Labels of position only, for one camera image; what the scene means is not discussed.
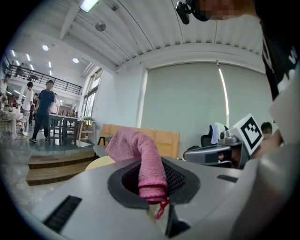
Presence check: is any dark dining table set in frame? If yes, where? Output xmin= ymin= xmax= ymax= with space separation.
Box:
xmin=48 ymin=113 xmax=83 ymax=146

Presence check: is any dark wooden step platform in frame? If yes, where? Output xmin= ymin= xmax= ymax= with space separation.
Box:
xmin=25 ymin=150 xmax=96 ymax=186

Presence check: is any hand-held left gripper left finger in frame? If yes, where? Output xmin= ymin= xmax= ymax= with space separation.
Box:
xmin=30 ymin=157 xmax=166 ymax=240

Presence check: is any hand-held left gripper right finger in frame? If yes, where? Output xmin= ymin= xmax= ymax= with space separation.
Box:
xmin=161 ymin=156 xmax=243 ymax=239

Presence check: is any person's head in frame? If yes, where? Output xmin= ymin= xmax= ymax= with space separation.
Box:
xmin=199 ymin=0 xmax=258 ymax=22

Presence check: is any black balcony railing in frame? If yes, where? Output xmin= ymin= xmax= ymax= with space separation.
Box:
xmin=4 ymin=63 xmax=83 ymax=95

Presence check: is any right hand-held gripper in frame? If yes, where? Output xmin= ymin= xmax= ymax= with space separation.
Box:
xmin=183 ymin=113 xmax=263 ymax=169

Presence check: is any black office chair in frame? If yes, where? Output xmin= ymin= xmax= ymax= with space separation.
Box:
xmin=200 ymin=123 xmax=229 ymax=150

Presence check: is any grey chair black frame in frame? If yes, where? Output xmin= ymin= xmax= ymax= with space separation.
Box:
xmin=93 ymin=135 xmax=113 ymax=161

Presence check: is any person's black printed t-shirt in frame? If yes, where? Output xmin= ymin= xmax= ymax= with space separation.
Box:
xmin=254 ymin=0 xmax=300 ymax=101

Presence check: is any light blue white garment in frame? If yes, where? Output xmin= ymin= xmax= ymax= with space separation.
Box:
xmin=210 ymin=122 xmax=226 ymax=145

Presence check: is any grey-green roller blind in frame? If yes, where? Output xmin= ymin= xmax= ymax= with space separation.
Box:
xmin=140 ymin=61 xmax=276 ymax=160

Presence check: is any wicker chair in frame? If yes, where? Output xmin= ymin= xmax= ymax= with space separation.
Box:
xmin=0 ymin=110 xmax=18 ymax=141

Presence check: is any ceiling strip light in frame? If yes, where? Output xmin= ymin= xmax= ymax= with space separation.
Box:
xmin=79 ymin=0 xmax=99 ymax=13

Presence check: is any person's right forearm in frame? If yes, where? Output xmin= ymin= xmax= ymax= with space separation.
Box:
xmin=254 ymin=130 xmax=284 ymax=160

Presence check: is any black head-worn camera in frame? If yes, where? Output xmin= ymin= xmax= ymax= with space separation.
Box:
xmin=175 ymin=0 xmax=213 ymax=25

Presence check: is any light wooden counter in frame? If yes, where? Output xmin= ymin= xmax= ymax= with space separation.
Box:
xmin=78 ymin=119 xmax=97 ymax=141

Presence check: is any pink cloth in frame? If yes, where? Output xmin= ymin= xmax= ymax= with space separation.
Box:
xmin=105 ymin=128 xmax=170 ymax=220

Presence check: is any large brown wrapped board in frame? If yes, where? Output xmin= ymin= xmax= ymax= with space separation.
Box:
xmin=100 ymin=123 xmax=180 ymax=159

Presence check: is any round light wooden table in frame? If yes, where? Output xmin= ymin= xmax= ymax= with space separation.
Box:
xmin=85 ymin=155 xmax=117 ymax=172

